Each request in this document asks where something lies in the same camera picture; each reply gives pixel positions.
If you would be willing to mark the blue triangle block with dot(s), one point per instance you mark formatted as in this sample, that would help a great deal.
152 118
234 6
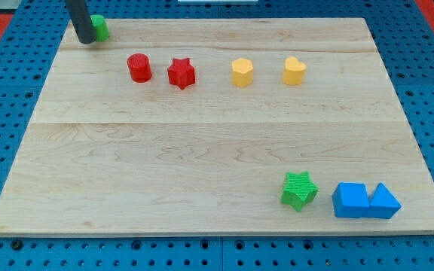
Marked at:
382 204

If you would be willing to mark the light wooden board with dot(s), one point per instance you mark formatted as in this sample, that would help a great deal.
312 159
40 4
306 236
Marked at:
104 156

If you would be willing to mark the yellow hexagon block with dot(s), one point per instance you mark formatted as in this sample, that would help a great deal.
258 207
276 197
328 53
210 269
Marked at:
242 72

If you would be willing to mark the red star block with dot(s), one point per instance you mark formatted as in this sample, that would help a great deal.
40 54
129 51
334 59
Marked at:
181 73

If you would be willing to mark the green star block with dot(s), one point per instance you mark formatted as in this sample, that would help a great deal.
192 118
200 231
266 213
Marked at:
298 190

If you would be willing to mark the yellow heart block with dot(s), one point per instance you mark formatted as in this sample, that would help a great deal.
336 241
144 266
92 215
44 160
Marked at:
294 71

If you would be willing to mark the red cylinder block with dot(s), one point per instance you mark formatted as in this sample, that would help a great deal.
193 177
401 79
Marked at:
139 68

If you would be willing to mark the blue cube block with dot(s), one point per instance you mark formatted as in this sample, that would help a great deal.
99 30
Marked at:
350 200

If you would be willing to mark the green cylinder block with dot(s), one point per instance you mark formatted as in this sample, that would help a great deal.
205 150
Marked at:
100 26

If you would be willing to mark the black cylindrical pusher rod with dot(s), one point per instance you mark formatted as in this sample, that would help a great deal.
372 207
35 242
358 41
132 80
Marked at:
80 17

